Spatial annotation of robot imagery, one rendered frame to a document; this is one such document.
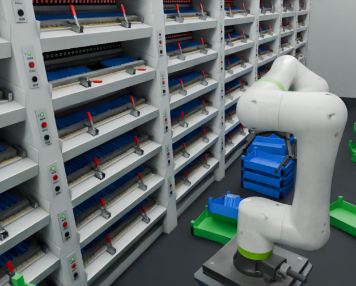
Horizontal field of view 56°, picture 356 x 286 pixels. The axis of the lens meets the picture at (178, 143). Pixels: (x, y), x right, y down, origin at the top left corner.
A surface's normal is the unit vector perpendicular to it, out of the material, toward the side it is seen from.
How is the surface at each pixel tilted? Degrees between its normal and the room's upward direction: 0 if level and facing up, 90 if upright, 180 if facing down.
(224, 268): 5
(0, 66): 90
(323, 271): 0
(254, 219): 84
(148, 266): 0
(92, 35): 109
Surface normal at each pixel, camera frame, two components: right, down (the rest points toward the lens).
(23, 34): 0.86, 0.15
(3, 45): 0.83, 0.44
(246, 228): -0.68, 0.23
